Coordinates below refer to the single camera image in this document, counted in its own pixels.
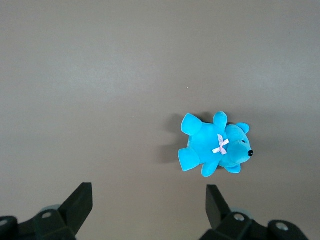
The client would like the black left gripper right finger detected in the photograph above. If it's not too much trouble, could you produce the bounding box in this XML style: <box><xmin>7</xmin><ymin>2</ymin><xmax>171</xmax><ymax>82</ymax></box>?
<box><xmin>199</xmin><ymin>184</ymin><xmax>308</xmax><ymax>240</ymax></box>

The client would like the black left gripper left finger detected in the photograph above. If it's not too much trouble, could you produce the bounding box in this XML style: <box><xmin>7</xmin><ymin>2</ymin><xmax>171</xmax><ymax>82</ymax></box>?
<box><xmin>0</xmin><ymin>182</ymin><xmax>94</xmax><ymax>240</ymax></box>

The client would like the blue plush teddy bear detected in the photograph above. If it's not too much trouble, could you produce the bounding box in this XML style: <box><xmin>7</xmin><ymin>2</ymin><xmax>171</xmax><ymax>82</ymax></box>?
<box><xmin>177</xmin><ymin>111</ymin><xmax>255</xmax><ymax>178</ymax></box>

